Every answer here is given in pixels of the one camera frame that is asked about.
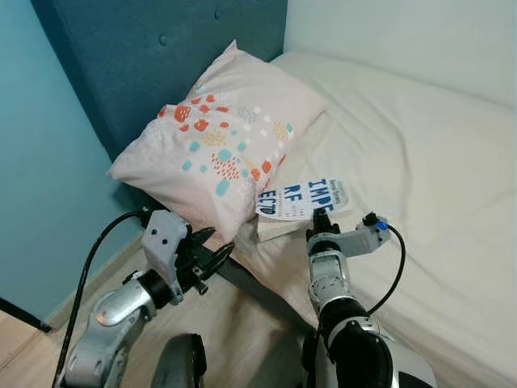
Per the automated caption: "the white blue lettered book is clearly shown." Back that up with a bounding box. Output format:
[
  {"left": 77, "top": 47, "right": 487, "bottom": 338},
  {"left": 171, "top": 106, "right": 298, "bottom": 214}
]
[{"left": 254, "top": 178, "right": 352, "bottom": 243}]

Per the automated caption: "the dark robot left leg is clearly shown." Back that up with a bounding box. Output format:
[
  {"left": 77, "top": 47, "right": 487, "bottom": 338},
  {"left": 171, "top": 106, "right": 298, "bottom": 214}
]
[{"left": 153, "top": 333, "right": 207, "bottom": 388}]

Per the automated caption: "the black floor strip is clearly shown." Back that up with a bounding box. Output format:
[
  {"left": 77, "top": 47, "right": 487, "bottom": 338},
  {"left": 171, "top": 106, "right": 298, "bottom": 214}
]
[{"left": 0, "top": 297, "right": 51, "bottom": 334}]

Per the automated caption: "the dark teal upholstered headboard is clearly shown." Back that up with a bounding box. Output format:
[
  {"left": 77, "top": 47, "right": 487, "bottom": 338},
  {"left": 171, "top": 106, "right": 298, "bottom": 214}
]
[{"left": 32, "top": 0, "right": 289, "bottom": 162}]

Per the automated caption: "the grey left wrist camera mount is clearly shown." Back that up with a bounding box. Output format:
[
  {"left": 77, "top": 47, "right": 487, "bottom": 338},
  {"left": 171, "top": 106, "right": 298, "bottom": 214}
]
[{"left": 141, "top": 210, "right": 191, "bottom": 284}]

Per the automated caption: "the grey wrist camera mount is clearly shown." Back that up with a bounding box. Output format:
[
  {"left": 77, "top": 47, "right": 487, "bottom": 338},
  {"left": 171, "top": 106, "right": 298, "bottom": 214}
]
[
  {"left": 141, "top": 210, "right": 191, "bottom": 284},
  {"left": 335, "top": 214, "right": 393, "bottom": 258}
]

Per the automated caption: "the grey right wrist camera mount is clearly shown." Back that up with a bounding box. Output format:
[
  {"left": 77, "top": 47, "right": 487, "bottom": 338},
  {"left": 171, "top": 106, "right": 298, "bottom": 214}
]
[{"left": 335, "top": 214, "right": 393, "bottom": 258}]

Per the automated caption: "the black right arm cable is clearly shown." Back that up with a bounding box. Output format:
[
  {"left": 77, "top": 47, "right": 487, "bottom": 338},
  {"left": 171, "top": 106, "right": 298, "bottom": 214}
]
[{"left": 368, "top": 222, "right": 406, "bottom": 316}]

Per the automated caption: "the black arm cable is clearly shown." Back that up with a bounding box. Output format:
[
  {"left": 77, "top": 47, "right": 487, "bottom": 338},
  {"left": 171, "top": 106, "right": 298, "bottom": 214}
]
[
  {"left": 368, "top": 222, "right": 406, "bottom": 316},
  {"left": 53, "top": 209, "right": 154, "bottom": 388}
]

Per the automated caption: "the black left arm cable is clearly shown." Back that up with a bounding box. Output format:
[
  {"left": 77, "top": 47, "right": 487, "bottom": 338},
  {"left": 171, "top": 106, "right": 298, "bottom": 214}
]
[{"left": 53, "top": 209, "right": 154, "bottom": 388}]

